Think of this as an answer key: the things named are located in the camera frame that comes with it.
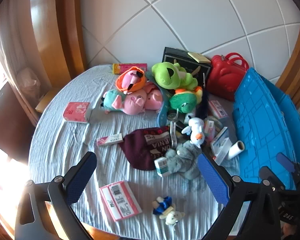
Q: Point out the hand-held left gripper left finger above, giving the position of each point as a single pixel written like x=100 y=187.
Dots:
x=81 y=177

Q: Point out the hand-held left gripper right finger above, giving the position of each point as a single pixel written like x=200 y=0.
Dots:
x=213 y=180

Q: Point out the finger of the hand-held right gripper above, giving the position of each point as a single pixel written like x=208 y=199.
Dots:
x=271 y=177
x=285 y=160

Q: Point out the blue plastic crate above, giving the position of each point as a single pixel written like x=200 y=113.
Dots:
x=260 y=120

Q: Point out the white duck plush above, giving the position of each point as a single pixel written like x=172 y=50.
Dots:
x=196 y=130

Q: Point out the maroon knit beanie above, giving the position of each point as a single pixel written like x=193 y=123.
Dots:
x=140 y=152

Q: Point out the red patterned tissue pack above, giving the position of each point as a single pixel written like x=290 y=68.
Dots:
x=75 y=110

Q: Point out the plain white box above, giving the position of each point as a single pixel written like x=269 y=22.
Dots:
x=222 y=155

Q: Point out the grey plush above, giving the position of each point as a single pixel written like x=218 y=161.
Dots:
x=185 y=160

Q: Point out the white lint roll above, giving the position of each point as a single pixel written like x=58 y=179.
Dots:
x=236 y=150

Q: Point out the light blue striped bedsheet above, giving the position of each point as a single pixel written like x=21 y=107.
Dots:
x=65 y=142

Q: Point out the white blue box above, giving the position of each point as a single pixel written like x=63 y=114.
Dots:
x=220 y=137

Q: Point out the large pink white box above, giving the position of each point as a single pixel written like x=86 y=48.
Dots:
x=120 y=200

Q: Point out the slim pink white box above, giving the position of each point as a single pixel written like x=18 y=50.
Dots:
x=110 y=140

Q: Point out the small pink box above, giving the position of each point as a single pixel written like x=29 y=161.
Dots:
x=209 y=130

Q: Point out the small teal white box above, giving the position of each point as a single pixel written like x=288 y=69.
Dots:
x=162 y=167

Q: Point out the metal carabiner with keys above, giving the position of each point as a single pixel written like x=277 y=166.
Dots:
x=173 y=135

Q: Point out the pink white labelled box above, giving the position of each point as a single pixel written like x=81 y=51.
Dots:
x=217 y=108

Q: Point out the dark blue feather duster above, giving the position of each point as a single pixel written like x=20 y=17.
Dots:
x=202 y=105

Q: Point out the teal patterned fabric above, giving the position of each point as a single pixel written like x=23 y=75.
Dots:
x=163 y=115

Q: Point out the green orange plush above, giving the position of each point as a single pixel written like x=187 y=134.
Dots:
x=182 y=101

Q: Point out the pink pig plush teal outfit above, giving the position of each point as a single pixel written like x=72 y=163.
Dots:
x=132 y=102

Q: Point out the wooden bedside cabinet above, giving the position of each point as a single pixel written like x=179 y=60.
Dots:
x=7 y=120

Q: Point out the red bear-shaped case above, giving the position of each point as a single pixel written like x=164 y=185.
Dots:
x=222 y=80

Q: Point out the orange hooded pink plush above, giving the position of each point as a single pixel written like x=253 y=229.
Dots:
x=130 y=80

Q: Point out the clear plastic bag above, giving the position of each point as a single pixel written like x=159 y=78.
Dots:
x=27 y=80

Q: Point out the green frog plush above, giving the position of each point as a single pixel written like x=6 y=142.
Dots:
x=165 y=75

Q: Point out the long pink yellow box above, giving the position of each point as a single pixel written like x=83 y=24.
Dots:
x=125 y=68

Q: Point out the black box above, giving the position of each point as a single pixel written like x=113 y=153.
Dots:
x=187 y=63

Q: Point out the yellow sticky note pad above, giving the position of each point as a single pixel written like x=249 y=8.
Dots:
x=198 y=57

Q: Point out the beige curtain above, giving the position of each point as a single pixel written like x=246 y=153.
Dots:
x=12 y=42

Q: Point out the wooden headboard frame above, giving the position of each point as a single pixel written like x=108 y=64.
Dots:
x=62 y=30

